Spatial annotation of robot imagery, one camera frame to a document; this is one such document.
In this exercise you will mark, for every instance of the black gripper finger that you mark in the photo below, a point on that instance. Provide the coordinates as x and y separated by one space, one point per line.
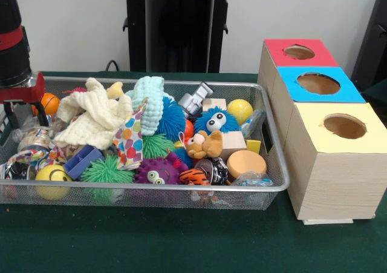
41 113
9 114

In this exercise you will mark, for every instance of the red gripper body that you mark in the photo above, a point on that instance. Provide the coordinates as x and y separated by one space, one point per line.
21 94

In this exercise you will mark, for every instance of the clear plastic packet blue label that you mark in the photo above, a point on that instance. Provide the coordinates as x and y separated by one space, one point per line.
30 126

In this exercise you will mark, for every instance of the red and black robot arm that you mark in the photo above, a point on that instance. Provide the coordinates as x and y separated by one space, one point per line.
12 43

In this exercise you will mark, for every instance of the clear mesh bin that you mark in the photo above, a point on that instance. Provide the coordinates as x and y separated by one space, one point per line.
151 198

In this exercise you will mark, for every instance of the wooden box with three holes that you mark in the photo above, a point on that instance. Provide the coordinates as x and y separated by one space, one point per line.
332 176

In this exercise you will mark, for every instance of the cream knitted cloth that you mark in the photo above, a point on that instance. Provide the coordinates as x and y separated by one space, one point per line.
91 121

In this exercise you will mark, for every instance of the yellow smiley ball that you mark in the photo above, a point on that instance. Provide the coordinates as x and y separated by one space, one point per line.
52 179

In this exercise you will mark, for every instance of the green spiky ball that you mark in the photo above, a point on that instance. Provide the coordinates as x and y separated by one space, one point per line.
107 171

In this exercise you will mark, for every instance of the polka dot cloth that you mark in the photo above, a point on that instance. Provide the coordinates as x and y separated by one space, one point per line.
127 143

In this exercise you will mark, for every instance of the mint green knitted cloth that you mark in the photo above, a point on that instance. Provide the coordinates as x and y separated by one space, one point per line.
148 103

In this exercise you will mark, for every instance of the purple spiky ball with eyes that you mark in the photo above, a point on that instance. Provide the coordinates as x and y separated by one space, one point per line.
154 171

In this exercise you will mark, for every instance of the brown plush toy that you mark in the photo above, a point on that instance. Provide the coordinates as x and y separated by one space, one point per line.
208 146

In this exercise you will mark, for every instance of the blue fuzzy toy with eyes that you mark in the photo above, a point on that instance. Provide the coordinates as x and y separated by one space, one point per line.
211 123

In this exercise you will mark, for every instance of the plain yellow ball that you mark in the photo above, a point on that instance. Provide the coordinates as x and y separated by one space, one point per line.
240 111

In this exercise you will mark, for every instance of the black chair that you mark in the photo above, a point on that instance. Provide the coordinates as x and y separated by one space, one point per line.
375 43

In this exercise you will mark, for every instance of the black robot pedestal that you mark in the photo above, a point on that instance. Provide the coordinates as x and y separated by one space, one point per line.
175 31

